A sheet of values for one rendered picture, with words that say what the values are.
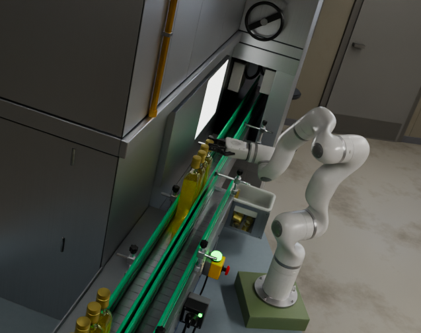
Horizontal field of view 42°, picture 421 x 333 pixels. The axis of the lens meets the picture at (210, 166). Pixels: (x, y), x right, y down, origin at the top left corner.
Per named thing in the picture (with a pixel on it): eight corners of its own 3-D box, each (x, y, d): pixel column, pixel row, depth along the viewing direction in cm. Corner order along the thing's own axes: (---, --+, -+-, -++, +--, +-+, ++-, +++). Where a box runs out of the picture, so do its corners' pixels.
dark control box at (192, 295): (185, 308, 202) (190, 291, 198) (205, 315, 201) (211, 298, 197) (178, 323, 195) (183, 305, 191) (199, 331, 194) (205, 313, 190)
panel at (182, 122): (210, 112, 305) (225, 53, 289) (215, 113, 305) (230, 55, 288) (153, 185, 227) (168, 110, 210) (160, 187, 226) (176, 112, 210)
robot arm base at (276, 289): (292, 279, 246) (305, 247, 237) (301, 310, 230) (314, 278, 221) (251, 273, 243) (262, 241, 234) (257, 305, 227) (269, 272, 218)
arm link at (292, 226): (307, 266, 226) (326, 221, 214) (270, 273, 217) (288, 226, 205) (291, 247, 235) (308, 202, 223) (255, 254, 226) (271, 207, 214)
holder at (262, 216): (215, 203, 283) (223, 178, 275) (267, 221, 279) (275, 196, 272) (207, 221, 268) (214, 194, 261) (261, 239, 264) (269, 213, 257)
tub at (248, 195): (229, 193, 278) (233, 179, 274) (271, 208, 275) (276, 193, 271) (221, 211, 263) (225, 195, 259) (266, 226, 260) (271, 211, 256)
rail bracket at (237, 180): (212, 184, 257) (218, 161, 251) (246, 195, 255) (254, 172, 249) (211, 187, 254) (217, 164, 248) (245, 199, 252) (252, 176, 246)
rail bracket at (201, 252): (194, 265, 204) (202, 237, 198) (213, 272, 203) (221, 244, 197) (191, 272, 201) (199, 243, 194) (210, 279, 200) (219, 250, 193)
